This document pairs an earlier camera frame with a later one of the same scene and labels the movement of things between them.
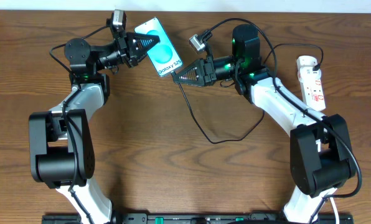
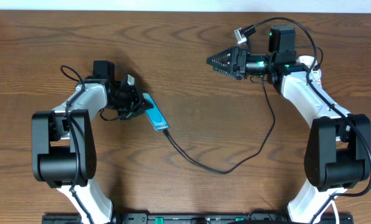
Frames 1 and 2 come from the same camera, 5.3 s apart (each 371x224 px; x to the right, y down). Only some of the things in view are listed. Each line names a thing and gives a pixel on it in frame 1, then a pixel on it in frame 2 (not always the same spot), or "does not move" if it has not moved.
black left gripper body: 123,50 → 136,104
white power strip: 305,65 does not move
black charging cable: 315,68 → 265,139
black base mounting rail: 195,218 does not move
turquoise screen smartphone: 162,55 → 155,117
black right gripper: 205,71 → 238,71
